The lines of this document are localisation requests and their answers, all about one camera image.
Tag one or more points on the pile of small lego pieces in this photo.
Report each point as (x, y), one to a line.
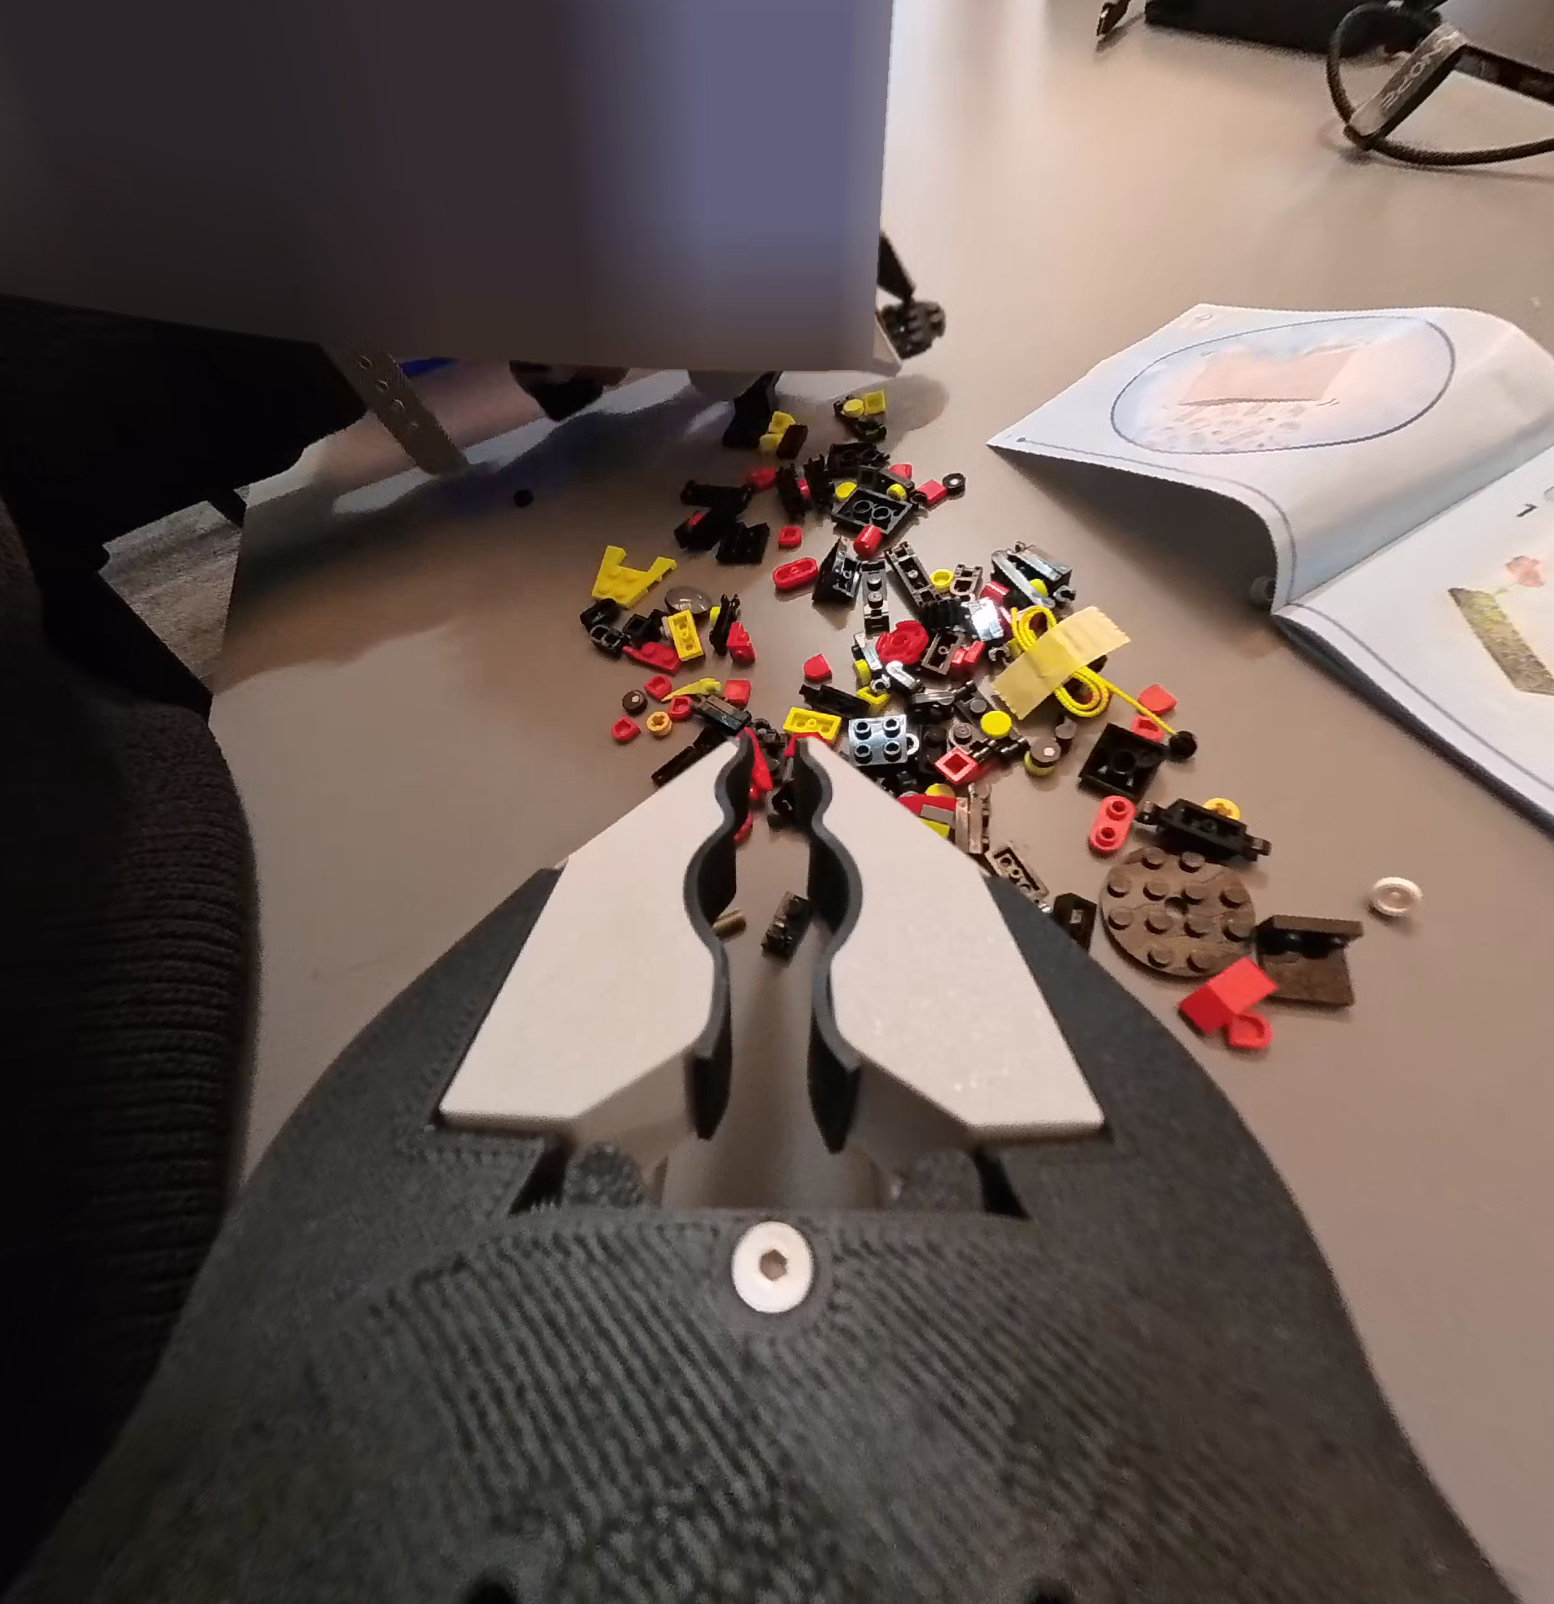
(876, 602)

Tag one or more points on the small white lego stud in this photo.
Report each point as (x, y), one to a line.
(1394, 899)

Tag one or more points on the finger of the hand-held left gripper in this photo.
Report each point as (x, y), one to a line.
(886, 341)

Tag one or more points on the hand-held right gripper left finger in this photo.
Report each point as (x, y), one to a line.
(588, 990)

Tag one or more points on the dark brown round lego plate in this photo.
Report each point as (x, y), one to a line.
(1178, 913)

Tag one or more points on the light blue instruction booklet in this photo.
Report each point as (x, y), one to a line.
(1291, 502)

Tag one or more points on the silver wristwatch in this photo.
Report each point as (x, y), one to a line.
(400, 414)

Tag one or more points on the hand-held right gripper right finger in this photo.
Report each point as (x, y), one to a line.
(963, 1003)

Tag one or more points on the black lego clip brick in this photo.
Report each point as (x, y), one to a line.
(917, 327)

